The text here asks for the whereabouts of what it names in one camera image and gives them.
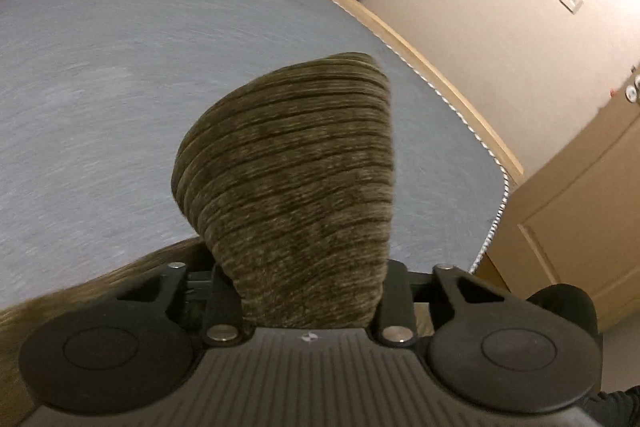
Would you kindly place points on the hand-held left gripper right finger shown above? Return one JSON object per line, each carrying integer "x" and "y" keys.
{"x": 397, "y": 302}

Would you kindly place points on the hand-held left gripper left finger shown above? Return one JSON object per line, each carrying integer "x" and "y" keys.
{"x": 220, "y": 302}

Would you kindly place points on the wooden door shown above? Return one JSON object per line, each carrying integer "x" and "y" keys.
{"x": 575, "y": 207}

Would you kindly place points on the wooden bed frame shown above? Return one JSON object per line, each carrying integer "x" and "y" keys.
{"x": 450, "y": 82}

